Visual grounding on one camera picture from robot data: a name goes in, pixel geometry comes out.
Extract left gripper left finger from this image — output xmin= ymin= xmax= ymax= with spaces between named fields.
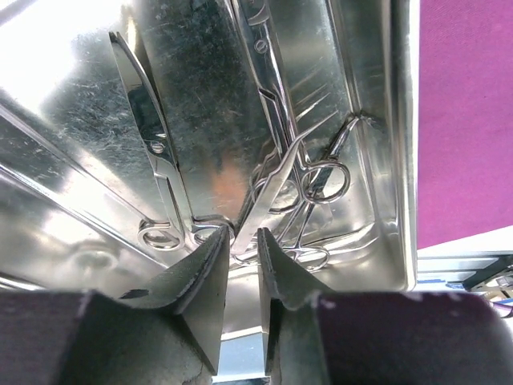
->
xmin=119 ymin=225 xmax=230 ymax=375

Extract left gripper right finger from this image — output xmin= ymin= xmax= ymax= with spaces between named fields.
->
xmin=257 ymin=228 xmax=332 ymax=384

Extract steel forceps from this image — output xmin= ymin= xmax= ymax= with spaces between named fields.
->
xmin=230 ymin=113 xmax=334 ymax=266

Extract steel instrument tray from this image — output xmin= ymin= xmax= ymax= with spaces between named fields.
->
xmin=0 ymin=0 xmax=420 ymax=294

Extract purple surgical cloth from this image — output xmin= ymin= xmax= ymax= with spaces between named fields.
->
xmin=418 ymin=1 xmax=512 ymax=248

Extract front aluminium rail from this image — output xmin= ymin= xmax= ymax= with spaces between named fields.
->
xmin=213 ymin=253 xmax=512 ymax=384

